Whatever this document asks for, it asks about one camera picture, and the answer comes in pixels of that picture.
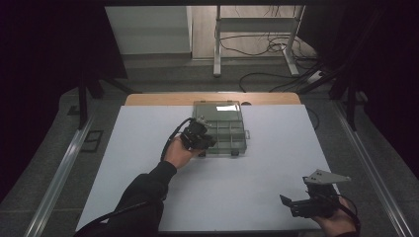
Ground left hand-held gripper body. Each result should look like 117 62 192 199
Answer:
179 116 215 153

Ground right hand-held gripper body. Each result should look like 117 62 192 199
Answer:
290 169 353 219

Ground clear plastic compartment box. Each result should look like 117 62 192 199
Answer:
192 100 252 158

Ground person's left hand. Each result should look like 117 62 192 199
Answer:
163 134 203 170

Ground person's right hand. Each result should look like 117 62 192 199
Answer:
310 197 359 237

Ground white table mat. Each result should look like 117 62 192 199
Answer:
75 104 330 233

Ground black stand legs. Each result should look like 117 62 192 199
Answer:
296 55 368 132
76 62 143 130

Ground black floor socket plate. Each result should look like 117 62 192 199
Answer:
80 129 105 153

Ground white power strip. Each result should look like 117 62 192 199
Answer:
306 69 323 84

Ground white cabinet panel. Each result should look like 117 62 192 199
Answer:
105 5 193 55

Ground left hand-held gripper black cable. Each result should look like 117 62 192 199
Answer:
159 117 196 163

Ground hand-held gripper black cable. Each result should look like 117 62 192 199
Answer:
159 117 196 163
336 193 362 233

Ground right hand-held gripper black cable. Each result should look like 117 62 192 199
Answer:
336 193 362 233

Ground aluminium rail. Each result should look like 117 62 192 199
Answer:
23 111 97 237
331 100 413 237

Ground thin black cable beside table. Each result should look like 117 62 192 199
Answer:
305 107 321 131

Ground long black floor cable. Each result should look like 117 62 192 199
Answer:
238 71 319 94

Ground tangle of black floor cables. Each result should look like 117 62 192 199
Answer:
218 32 319 62

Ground white metal stand frame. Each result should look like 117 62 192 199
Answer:
212 4 306 79

